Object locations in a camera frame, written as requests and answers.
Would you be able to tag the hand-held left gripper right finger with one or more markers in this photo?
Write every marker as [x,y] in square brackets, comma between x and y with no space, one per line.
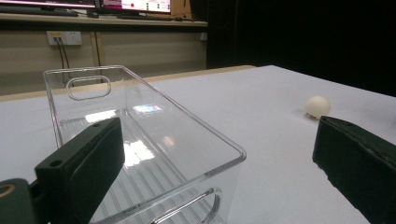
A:
[358,161]

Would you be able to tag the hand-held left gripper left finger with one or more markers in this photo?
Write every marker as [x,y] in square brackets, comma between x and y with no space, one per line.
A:
[77,174]

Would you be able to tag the white ball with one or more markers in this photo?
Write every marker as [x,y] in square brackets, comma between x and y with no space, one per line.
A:
[317,106]

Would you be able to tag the clear plastic container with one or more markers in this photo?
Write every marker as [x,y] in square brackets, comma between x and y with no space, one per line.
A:
[186,137]

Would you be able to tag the black curtain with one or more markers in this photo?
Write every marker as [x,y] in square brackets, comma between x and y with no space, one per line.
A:
[295,37]

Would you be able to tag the long desk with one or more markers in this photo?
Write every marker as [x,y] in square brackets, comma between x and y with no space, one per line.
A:
[102,22]

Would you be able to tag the black keyboard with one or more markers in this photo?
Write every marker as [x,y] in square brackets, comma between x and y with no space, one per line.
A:
[37,11]

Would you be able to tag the computer monitor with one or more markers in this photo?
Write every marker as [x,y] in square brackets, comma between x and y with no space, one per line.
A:
[137,5]
[46,3]

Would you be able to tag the white wall outlet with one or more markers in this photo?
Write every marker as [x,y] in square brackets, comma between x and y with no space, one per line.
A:
[70,38]

